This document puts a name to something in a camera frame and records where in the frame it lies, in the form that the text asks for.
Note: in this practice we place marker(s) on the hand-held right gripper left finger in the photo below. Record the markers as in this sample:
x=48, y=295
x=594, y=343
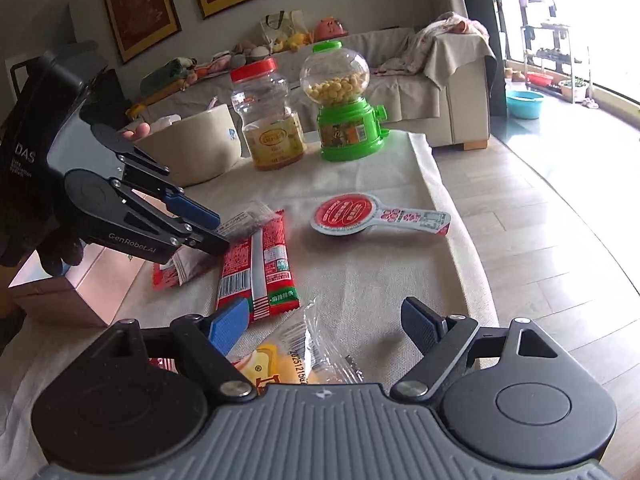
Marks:
x=227, y=327

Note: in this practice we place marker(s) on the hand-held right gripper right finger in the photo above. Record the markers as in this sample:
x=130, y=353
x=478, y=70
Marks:
x=422, y=330

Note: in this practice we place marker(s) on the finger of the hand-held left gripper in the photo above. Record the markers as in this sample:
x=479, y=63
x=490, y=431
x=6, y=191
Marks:
x=210, y=246
x=195, y=212

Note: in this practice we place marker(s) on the clear white snack packet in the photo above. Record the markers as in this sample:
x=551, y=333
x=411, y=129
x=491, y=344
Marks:
x=240, y=225

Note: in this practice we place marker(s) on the red striped snack packet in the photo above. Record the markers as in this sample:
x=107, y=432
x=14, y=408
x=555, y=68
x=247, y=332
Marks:
x=260, y=265

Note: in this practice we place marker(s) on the clear bread packet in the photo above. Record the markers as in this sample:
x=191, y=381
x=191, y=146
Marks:
x=290, y=360

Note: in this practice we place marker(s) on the pink box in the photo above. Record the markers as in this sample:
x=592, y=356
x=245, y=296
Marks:
x=95, y=285

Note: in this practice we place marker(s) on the person's left hand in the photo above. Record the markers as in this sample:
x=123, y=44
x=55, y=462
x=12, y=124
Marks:
x=35, y=215

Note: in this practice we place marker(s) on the plain red snack packet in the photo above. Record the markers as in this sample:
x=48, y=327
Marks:
x=167, y=275

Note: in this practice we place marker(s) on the white tablecloth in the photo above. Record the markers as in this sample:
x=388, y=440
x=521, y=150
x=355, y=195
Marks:
x=380, y=280

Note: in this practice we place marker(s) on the cream round bowl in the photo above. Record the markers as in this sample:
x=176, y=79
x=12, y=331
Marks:
x=200, y=145

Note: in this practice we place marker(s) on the green plush toy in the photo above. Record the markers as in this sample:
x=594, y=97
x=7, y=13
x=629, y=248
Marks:
x=167, y=75

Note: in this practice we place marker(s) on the plastic jar red lid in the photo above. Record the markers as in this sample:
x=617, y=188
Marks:
x=267, y=120

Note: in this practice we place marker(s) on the red lid jelly cup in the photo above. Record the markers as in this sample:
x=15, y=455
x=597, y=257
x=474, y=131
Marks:
x=345, y=215

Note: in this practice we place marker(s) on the pink plush toy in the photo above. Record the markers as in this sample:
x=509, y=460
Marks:
x=215, y=65

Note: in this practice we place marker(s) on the grey plush toy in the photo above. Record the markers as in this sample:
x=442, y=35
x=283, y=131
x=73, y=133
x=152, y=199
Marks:
x=250, y=49

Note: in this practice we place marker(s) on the green candy dispenser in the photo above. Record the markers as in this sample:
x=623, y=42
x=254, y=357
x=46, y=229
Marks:
x=345, y=125

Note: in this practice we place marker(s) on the yellow plush toy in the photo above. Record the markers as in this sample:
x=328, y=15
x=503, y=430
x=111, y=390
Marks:
x=295, y=41

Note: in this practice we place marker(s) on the white green tote bag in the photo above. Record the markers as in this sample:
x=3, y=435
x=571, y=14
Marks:
x=282, y=22

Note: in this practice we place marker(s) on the orange plush toy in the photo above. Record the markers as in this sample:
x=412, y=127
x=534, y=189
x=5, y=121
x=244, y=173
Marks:
x=332, y=29

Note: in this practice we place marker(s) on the grey covered sofa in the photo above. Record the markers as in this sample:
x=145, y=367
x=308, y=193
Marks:
x=450, y=100

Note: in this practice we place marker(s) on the blue basin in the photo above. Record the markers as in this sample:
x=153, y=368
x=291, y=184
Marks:
x=525, y=105

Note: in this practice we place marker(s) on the red basin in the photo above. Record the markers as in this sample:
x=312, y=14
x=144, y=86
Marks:
x=540, y=79

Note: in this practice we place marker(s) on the pile of clothes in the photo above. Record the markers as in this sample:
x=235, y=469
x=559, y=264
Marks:
x=435, y=40

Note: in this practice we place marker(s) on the metal shoe rack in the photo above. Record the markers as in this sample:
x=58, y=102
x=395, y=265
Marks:
x=555, y=50

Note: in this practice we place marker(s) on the dark curtain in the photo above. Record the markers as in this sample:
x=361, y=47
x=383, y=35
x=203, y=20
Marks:
x=487, y=20

